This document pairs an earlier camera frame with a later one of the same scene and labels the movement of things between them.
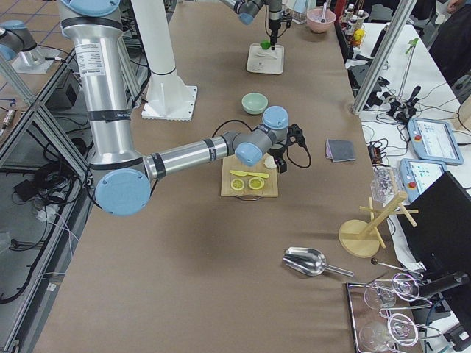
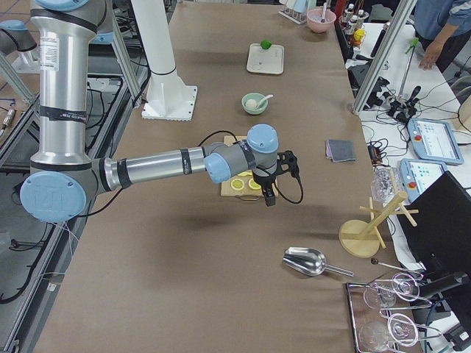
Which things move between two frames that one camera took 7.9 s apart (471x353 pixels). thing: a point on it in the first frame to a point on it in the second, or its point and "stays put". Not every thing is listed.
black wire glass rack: [377, 330] stays put
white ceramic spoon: [261, 54] to [264, 99]
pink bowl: [321, 20] stays put
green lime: [266, 44] stays put
